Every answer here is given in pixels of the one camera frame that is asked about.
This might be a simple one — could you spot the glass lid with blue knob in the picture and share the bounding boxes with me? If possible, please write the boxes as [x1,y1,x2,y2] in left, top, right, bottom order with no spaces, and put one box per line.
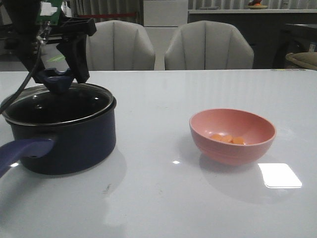
[3,68,114,126]

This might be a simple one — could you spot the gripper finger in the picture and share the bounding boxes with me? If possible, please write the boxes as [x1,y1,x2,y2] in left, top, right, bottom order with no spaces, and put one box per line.
[31,58,46,84]
[56,34,90,83]

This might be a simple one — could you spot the right grey upholstered chair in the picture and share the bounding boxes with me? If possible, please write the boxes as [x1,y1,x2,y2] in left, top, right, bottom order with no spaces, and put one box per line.
[164,20,254,70]

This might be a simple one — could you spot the plate with fruit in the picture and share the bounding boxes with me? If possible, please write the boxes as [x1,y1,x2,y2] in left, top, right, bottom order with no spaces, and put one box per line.
[246,0,268,9]

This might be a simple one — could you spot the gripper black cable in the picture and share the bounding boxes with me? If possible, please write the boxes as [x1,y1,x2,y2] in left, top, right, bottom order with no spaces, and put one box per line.
[0,22,50,115]

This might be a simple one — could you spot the orange ham slice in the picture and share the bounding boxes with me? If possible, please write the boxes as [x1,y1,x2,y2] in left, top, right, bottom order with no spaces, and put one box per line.
[221,135,233,143]
[211,134,223,141]
[232,137,245,145]

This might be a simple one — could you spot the green circuit board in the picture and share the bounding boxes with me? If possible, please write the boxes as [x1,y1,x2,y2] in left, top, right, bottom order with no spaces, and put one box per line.
[36,0,63,26]

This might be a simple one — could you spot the red barrier tape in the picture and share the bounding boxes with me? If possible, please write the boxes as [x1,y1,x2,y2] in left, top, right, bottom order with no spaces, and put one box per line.
[78,12,138,18]

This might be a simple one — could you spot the dark blue saucepan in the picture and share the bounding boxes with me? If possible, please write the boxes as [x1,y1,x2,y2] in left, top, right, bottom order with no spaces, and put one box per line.
[0,83,117,179]

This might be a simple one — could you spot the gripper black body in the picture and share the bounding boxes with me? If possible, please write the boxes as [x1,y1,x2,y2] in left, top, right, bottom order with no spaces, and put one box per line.
[49,17,97,41]

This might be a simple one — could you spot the white cabinet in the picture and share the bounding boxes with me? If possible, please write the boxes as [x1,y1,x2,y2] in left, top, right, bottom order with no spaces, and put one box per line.
[143,0,188,70]

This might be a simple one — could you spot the grey upholstered chair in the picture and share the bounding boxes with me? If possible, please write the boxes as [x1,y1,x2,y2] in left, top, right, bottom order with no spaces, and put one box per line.
[164,20,254,70]
[86,20,156,71]

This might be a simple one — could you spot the left grey upholstered chair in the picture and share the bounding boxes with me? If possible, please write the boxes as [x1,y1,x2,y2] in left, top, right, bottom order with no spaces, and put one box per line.
[86,20,156,71]

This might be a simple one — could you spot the pink bowl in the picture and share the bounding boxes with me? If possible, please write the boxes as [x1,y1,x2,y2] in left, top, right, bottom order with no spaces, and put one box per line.
[189,109,276,166]

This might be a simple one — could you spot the dark counter with white top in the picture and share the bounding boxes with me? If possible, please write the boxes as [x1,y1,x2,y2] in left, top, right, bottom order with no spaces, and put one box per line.
[188,9,317,69]

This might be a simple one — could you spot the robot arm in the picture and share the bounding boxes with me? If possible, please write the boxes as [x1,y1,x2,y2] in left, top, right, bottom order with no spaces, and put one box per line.
[0,0,96,83]

